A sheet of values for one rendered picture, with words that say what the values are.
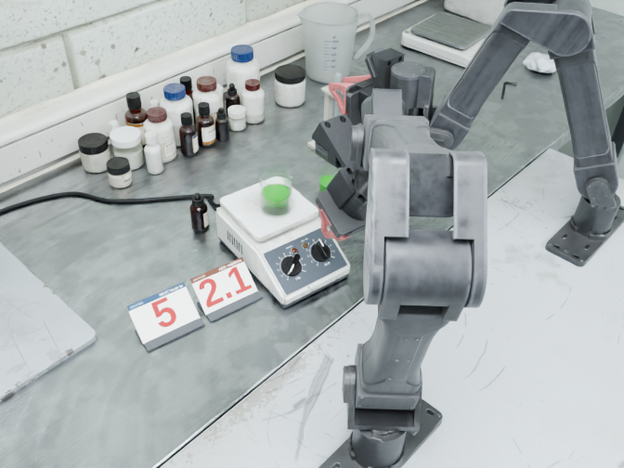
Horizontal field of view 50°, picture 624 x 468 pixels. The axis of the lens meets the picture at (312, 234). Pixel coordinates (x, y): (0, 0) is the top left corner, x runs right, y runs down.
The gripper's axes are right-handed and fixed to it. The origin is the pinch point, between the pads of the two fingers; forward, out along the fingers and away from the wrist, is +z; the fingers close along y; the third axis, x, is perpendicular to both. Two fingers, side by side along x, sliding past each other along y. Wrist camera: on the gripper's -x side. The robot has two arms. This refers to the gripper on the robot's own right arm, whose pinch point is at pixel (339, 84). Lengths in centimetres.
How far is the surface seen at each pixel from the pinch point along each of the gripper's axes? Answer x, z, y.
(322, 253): 8.8, -27.6, 26.3
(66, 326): 12, -14, 63
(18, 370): 12, -17, 71
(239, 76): 4.6, 22.9, 7.9
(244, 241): 7.6, -19.1, 34.9
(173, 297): 11, -20, 48
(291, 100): 11.6, 18.3, -1.9
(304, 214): 5.5, -21.5, 25.1
